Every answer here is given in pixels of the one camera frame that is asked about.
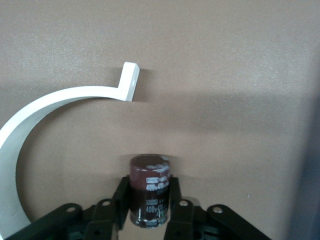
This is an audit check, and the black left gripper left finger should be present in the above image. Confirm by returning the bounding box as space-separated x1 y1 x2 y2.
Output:
4 175 131 240

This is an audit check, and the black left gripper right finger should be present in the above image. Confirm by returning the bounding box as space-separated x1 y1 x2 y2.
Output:
164 176 273 240

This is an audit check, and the short capacitor with white print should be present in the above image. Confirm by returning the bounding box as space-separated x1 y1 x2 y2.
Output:
128 154 172 229

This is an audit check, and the white curved pipe clamp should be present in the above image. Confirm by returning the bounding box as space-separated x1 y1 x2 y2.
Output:
0 61 141 240

